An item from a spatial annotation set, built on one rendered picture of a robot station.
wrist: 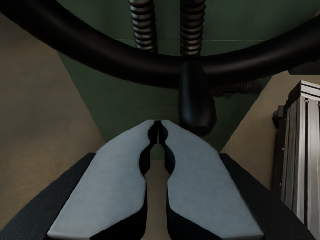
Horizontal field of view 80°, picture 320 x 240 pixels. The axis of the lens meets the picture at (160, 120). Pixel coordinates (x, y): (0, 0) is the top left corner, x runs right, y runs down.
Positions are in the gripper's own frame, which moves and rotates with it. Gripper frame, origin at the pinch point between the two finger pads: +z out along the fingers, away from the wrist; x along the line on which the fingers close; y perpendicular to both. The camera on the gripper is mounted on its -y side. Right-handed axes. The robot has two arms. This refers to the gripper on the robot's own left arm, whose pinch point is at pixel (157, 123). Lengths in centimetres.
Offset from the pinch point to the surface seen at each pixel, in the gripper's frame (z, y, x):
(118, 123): 39.6, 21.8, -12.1
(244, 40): 25.5, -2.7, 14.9
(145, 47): 10.7, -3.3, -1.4
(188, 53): 10.9, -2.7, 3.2
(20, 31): 135, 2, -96
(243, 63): 4.4, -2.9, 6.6
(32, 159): 55, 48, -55
